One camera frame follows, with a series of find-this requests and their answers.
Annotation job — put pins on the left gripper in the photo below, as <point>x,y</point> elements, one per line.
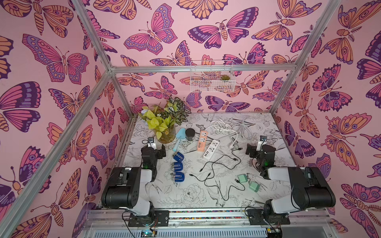
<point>160,153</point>

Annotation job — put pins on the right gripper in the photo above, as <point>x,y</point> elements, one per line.
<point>252,150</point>

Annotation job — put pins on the orange power strip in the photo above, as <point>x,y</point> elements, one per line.
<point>202,141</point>

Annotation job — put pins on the white power strip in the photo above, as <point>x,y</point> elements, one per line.
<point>211,149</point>

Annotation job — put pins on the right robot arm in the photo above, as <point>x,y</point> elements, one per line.
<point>309,189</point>

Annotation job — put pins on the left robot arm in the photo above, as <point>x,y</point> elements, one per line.
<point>125,189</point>

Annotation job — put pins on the green charger adapter right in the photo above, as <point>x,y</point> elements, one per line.
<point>254,186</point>

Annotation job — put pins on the green charger adapter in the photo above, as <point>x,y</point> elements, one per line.
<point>254,186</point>
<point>243,178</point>

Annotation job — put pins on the green charger adapter left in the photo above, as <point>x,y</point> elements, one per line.
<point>243,178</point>

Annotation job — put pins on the blue clip bottom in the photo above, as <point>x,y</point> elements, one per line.
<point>178,177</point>

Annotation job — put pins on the potted green plant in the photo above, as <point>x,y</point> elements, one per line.
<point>162,120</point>

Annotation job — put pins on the small succulent in basket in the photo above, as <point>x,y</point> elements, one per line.
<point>225,77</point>

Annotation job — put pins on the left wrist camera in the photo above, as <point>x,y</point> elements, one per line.
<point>151,143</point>

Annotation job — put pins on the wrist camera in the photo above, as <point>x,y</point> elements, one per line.
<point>262,141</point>
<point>151,143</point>

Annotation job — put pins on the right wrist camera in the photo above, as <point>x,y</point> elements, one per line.
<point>262,141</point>

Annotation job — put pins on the white wire basket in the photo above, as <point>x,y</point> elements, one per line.
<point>206,78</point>

